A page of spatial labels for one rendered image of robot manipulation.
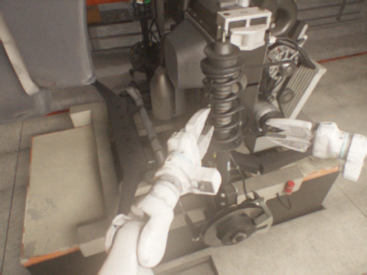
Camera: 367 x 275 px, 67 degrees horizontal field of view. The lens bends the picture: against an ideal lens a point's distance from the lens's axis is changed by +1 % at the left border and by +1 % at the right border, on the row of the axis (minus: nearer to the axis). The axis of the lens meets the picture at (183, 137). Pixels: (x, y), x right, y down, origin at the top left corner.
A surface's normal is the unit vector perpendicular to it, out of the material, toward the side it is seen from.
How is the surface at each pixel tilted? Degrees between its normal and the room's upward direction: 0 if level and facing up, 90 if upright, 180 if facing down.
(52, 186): 0
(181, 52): 53
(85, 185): 0
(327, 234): 0
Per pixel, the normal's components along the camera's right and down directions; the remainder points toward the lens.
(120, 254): -0.33, -0.57
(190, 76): -0.04, 0.68
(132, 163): 0.00, -0.73
